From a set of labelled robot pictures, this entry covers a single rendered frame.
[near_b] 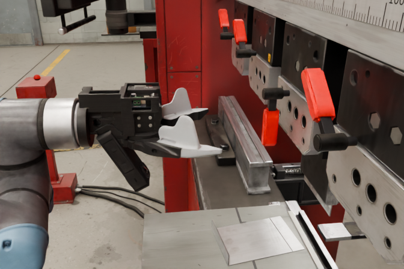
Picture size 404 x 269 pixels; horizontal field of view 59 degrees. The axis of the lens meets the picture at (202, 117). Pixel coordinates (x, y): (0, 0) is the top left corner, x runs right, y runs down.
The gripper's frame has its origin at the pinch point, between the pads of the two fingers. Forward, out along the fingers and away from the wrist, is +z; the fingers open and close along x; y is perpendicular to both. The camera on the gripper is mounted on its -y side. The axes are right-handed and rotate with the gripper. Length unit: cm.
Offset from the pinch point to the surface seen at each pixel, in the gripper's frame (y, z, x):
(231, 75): -14, 18, 80
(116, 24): -3, -30, 135
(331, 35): 16.9, 11.3, -10.2
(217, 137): -27, 10, 54
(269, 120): 2.2, 8.1, -0.9
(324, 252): -17.6, 16.9, -8.4
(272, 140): -1.3, 9.0, -0.8
